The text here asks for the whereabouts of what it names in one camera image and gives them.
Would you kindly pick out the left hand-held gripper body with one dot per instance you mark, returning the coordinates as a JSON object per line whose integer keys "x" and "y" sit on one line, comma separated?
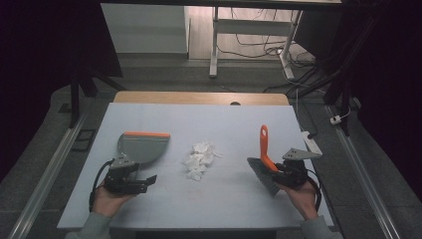
{"x": 121, "y": 184}

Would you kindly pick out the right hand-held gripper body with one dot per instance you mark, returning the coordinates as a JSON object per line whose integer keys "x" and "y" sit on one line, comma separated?
{"x": 293, "y": 174}

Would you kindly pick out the grey dustpan with orange edge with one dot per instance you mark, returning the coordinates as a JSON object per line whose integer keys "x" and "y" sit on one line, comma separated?
{"x": 144, "y": 147}

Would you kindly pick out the pile of white paper scraps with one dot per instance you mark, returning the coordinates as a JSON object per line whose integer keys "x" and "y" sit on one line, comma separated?
{"x": 200, "y": 161}

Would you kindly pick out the person's left hand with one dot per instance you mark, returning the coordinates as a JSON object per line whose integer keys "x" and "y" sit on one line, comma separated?
{"x": 107, "y": 202}

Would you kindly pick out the person's right hand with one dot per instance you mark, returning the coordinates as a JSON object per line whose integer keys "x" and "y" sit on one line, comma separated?
{"x": 303, "y": 199}

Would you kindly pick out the white power strip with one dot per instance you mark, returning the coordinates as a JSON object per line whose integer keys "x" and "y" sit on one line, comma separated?
{"x": 309, "y": 141}

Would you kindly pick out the white foam board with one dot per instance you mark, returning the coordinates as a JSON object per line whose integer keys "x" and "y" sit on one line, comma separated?
{"x": 212, "y": 126}

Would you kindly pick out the wooden table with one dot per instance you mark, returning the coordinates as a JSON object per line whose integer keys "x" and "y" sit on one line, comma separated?
{"x": 185, "y": 98}

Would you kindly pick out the black metal stand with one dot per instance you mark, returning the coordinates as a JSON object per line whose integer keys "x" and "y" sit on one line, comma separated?
{"x": 75, "y": 96}
{"x": 345, "y": 89}

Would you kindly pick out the dark curtain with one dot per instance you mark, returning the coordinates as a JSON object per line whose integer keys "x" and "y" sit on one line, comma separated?
{"x": 394, "y": 83}
{"x": 36, "y": 59}

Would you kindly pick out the white cabinet panel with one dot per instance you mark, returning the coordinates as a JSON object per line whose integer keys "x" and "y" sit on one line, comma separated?
{"x": 144, "y": 30}

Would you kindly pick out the aluminium rail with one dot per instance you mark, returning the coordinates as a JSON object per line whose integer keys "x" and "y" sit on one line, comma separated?
{"x": 365, "y": 179}
{"x": 49, "y": 172}

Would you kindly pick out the white desk frame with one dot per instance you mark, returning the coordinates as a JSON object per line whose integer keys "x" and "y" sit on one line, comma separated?
{"x": 252, "y": 27}

